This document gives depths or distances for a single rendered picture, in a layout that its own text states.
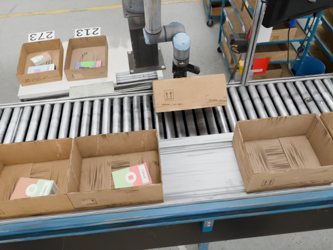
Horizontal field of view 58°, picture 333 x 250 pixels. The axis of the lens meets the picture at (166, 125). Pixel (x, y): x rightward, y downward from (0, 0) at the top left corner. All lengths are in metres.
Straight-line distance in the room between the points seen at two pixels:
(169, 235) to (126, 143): 0.51
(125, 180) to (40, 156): 0.46
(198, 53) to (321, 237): 2.25
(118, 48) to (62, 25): 2.08
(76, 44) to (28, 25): 2.18
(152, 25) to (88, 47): 0.96
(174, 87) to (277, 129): 0.57
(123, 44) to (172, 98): 0.98
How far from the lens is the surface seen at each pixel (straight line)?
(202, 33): 3.92
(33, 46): 2.56
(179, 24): 1.74
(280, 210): 1.50
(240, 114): 1.89
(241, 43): 1.91
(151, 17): 1.59
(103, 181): 1.46
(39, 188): 1.46
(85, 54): 2.41
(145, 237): 1.60
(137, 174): 1.37
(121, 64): 2.26
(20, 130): 2.02
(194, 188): 1.41
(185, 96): 1.59
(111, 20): 4.31
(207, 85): 1.62
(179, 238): 1.59
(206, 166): 1.47
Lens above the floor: 2.12
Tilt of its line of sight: 50 degrees down
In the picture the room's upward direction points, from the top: 3 degrees counter-clockwise
